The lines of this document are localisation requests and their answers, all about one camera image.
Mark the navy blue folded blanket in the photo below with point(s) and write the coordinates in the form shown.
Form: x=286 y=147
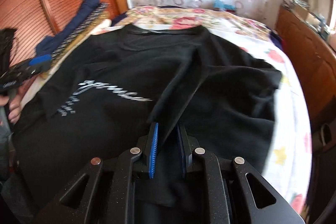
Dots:
x=49 y=44

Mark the stack of folded papers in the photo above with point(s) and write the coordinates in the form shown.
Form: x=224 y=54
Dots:
x=300 y=2

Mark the patterned medallion folded quilt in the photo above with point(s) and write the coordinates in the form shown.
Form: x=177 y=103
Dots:
x=81 y=32

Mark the person's left hand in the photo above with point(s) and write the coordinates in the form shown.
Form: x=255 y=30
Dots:
x=14 y=105

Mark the black printed t-shirt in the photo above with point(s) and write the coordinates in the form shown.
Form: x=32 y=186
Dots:
x=157 y=108

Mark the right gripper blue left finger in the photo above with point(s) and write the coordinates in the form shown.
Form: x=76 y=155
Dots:
x=104 y=190

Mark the white flower print bedsheet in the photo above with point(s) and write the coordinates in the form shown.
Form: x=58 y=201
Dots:
x=283 y=108

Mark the cardboard box on counter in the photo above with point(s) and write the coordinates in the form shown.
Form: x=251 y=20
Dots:
x=306 y=16

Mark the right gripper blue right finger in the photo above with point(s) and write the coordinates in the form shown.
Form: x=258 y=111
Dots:
x=233 y=191

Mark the wooden cabinet counter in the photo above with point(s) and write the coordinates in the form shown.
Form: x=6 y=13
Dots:
x=314 y=63

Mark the large rose floral blanket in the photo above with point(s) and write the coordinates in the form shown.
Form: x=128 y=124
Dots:
x=180 y=18

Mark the blue tissue pack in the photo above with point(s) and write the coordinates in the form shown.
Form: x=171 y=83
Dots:
x=221 y=6

